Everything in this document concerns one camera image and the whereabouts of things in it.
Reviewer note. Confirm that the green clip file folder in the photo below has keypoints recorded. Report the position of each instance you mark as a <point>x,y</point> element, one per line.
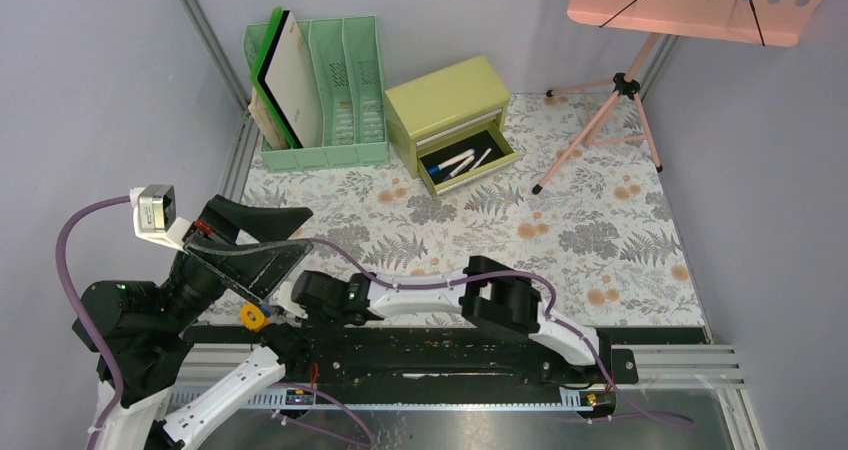
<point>260,70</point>

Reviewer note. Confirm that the aluminium rail frame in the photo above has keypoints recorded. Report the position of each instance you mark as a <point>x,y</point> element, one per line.
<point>197,109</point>

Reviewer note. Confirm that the slim blue white pen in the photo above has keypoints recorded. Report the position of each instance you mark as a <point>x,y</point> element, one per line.
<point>480,159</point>

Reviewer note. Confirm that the mint green file organizer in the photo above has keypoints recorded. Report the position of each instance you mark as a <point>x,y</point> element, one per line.
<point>346,56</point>

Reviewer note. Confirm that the white blue marker pen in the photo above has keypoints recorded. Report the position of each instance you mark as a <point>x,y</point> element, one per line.
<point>459,168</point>

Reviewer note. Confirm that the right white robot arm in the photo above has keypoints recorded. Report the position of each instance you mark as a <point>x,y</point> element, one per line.
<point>497,300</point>

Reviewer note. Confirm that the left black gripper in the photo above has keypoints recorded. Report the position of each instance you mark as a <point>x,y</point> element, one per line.
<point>262,269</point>

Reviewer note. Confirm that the pink music stand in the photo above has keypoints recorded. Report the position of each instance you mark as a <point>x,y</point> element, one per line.
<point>763,22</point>

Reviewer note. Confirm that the purple cartoon book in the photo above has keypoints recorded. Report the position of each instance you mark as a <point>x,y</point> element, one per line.
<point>265,126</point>

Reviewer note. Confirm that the yellow-green drawer cabinet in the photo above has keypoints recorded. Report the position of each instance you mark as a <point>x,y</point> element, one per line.
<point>441,114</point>

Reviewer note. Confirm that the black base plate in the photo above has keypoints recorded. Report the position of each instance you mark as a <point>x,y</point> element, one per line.
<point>448,365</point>

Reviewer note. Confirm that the white perforated board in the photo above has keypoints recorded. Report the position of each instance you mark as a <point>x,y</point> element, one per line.
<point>293,79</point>

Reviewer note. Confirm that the floral table mat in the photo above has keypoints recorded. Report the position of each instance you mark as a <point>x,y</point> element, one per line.
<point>601,232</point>

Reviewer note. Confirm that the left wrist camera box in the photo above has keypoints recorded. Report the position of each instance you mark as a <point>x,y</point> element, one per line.
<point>155,216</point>

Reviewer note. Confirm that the green Treehouse book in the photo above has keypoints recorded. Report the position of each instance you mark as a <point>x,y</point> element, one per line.
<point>260,129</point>

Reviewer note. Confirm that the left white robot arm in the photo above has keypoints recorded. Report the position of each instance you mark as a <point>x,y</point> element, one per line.
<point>137,327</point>

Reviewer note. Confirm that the yellow tape measure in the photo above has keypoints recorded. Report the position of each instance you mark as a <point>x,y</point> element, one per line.
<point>254,318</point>

